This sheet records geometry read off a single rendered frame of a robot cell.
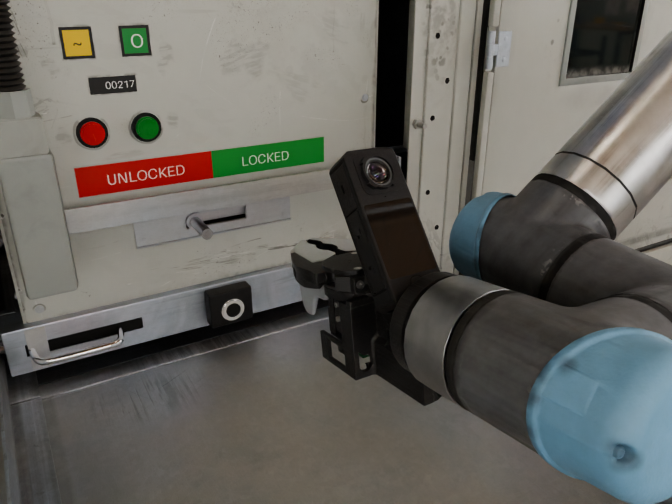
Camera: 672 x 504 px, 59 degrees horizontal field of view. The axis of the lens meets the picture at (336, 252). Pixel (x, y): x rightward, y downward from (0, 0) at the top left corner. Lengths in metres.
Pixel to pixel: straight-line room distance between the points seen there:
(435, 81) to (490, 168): 0.17
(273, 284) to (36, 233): 0.35
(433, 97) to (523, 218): 0.45
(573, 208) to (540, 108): 0.56
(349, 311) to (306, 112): 0.44
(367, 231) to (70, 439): 0.44
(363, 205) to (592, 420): 0.20
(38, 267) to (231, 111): 0.29
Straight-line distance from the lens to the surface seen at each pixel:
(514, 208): 0.46
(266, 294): 0.86
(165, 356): 0.83
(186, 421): 0.71
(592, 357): 0.29
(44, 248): 0.65
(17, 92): 0.63
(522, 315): 0.32
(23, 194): 0.63
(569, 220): 0.45
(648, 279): 0.39
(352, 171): 0.41
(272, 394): 0.73
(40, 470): 0.70
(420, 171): 0.89
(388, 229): 0.40
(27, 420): 0.77
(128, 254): 0.78
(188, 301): 0.82
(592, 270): 0.40
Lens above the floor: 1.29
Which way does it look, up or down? 24 degrees down
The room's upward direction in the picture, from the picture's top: straight up
